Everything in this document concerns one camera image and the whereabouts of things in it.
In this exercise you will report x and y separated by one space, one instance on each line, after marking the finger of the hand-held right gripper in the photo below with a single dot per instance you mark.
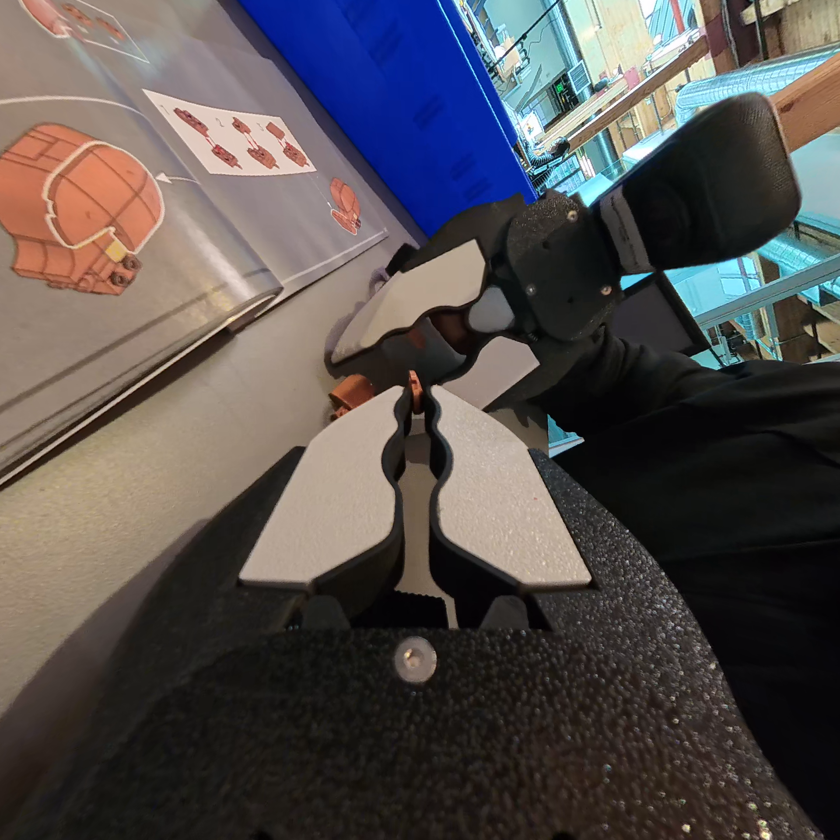
496 374
407 295

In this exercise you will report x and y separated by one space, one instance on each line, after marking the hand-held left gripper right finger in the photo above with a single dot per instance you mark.
512 512

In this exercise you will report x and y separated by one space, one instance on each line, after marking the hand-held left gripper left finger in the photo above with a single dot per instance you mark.
328 512

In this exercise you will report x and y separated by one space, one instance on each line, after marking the brown curved brick piece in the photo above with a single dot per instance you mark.
414 387

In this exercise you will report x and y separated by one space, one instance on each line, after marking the person's right forearm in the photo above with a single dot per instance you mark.
617 381

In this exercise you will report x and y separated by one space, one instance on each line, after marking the grey desk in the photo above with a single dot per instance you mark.
197 446

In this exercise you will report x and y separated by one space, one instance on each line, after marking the round brown brick assembly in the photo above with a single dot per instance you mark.
349 391

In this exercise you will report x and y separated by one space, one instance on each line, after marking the row of blue plastic bins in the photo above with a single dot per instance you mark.
394 92

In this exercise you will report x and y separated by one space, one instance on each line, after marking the grey instruction booklet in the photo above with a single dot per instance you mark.
79 341

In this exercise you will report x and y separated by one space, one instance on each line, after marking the silver ventilation duct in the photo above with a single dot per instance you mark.
748 85

